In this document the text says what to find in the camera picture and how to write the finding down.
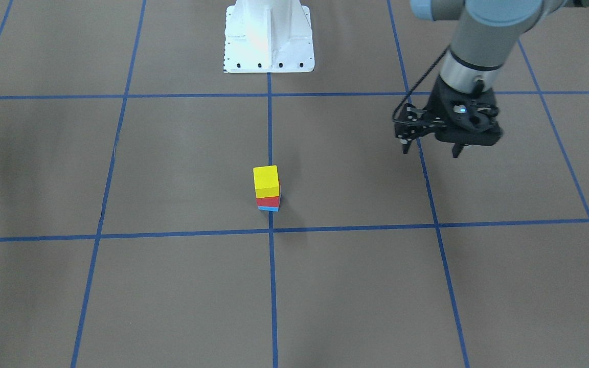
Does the yellow foam block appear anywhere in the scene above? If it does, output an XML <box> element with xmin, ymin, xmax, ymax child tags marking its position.
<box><xmin>253</xmin><ymin>165</ymin><xmax>281</xmax><ymax>199</ymax></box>

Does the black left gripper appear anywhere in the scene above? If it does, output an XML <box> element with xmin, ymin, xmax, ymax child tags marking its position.
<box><xmin>393</xmin><ymin>77</ymin><xmax>494</xmax><ymax>158</ymax></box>

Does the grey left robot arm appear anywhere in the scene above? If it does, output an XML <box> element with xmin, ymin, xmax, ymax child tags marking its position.
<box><xmin>391</xmin><ymin>1</ymin><xmax>566</xmax><ymax>158</ymax></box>

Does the blue foam block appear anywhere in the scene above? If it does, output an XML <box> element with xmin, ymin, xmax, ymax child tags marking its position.
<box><xmin>258</xmin><ymin>206</ymin><xmax>280</xmax><ymax>212</ymax></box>

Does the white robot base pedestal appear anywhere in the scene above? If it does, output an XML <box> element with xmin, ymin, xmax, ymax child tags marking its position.
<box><xmin>223</xmin><ymin>1</ymin><xmax>315</xmax><ymax>73</ymax></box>

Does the red foam block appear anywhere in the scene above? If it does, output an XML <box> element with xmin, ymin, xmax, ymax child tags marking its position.
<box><xmin>256</xmin><ymin>196</ymin><xmax>281</xmax><ymax>211</ymax></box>

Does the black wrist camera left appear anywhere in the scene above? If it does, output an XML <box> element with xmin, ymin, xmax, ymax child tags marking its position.
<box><xmin>435</xmin><ymin>103</ymin><xmax>504</xmax><ymax>146</ymax></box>

